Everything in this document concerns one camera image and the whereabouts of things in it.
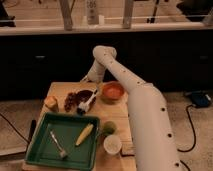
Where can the white dish brush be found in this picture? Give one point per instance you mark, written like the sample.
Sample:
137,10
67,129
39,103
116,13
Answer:
84,107

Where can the green tray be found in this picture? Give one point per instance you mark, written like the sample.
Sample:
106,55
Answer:
43,151

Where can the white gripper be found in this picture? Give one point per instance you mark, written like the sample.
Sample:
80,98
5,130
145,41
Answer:
95,74

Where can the yellow toy bread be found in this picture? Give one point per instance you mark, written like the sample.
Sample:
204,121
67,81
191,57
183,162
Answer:
51,103

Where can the yellow corn cob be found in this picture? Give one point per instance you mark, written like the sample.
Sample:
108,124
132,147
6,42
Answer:
85,132

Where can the orange bowl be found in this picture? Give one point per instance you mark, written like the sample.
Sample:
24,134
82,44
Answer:
112,91

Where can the purple bowl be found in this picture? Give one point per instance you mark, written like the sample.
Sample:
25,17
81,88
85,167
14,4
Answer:
83,96

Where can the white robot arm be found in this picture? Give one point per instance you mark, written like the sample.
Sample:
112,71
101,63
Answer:
152,136

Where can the brown toy grapes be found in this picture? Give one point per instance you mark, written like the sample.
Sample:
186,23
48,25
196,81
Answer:
70,101

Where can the white cup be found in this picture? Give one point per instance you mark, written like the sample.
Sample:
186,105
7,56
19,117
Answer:
112,144

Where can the green toy pear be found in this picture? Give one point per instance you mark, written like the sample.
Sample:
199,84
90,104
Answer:
108,128

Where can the silver fork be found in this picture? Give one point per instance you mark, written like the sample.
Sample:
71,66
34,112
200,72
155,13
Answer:
62,152

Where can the blue object on floor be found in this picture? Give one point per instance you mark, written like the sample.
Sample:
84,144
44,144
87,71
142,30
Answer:
200,99

